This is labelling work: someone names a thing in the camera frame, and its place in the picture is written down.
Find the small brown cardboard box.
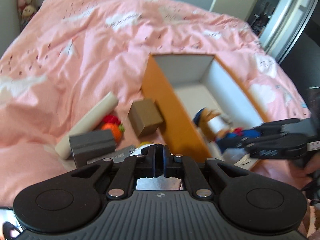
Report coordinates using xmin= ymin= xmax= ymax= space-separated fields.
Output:
xmin=128 ymin=98 xmax=164 ymax=138

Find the Donald Duck plush toy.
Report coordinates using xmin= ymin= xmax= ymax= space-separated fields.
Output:
xmin=193 ymin=108 xmax=261 ymax=154

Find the orange crochet strawberry toy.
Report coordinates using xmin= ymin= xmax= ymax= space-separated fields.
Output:
xmin=101 ymin=114 xmax=125 ymax=144

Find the dark grey block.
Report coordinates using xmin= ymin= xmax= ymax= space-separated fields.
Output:
xmin=69 ymin=129 xmax=116 ymax=168

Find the long white box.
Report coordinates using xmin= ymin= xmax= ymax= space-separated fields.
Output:
xmin=54 ymin=92 xmax=119 ymax=159

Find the person right hand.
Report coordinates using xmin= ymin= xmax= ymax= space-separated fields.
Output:
xmin=301 ymin=152 xmax=319 ymax=206

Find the orange cardboard storage box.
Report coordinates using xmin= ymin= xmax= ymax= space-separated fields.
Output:
xmin=141 ymin=54 xmax=269 ymax=162

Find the pink patterned duvet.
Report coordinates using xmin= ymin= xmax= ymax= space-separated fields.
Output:
xmin=0 ymin=0 xmax=320 ymax=240

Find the phone screen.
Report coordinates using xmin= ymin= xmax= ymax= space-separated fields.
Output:
xmin=0 ymin=206 xmax=23 ymax=240

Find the hanging plush toy organizer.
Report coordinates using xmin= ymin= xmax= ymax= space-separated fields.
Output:
xmin=17 ymin=0 xmax=38 ymax=31

